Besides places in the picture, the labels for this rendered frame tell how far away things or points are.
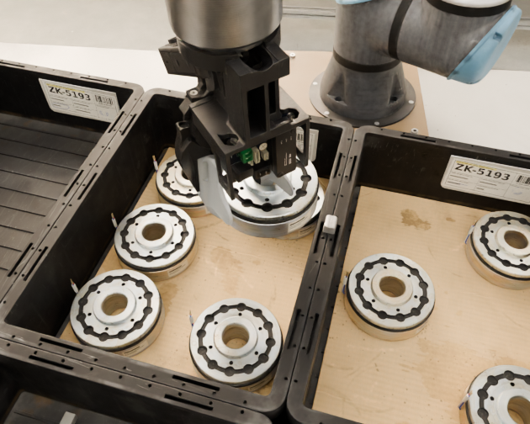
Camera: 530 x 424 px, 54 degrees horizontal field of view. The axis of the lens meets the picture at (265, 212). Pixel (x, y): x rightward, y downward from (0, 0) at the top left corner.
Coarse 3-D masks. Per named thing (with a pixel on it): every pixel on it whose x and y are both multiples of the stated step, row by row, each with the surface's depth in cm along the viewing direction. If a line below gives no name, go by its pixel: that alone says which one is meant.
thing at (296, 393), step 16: (368, 128) 69; (352, 144) 67; (416, 144) 68; (432, 144) 67; (448, 144) 67; (464, 144) 67; (352, 160) 65; (512, 160) 65; (528, 160) 65; (352, 176) 63; (336, 208) 60; (336, 240) 59; (336, 256) 56; (320, 272) 55; (320, 288) 53; (320, 304) 52; (320, 320) 51; (304, 336) 50; (304, 352) 49; (304, 368) 48; (304, 384) 47; (288, 400) 46; (288, 416) 47; (304, 416) 45; (320, 416) 45; (336, 416) 45
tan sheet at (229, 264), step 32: (224, 224) 71; (224, 256) 68; (256, 256) 68; (288, 256) 68; (160, 288) 65; (192, 288) 65; (224, 288) 65; (256, 288) 65; (288, 288) 65; (288, 320) 62; (160, 352) 60
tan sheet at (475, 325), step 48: (384, 192) 75; (384, 240) 70; (432, 240) 70; (480, 288) 65; (336, 336) 61; (432, 336) 61; (480, 336) 61; (528, 336) 61; (336, 384) 57; (384, 384) 57; (432, 384) 57
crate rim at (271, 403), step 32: (160, 96) 74; (128, 128) 69; (352, 128) 69; (64, 224) 59; (320, 224) 59; (320, 256) 56; (0, 320) 51; (64, 352) 49; (96, 352) 49; (288, 352) 49; (192, 384) 47; (224, 384) 47; (288, 384) 47
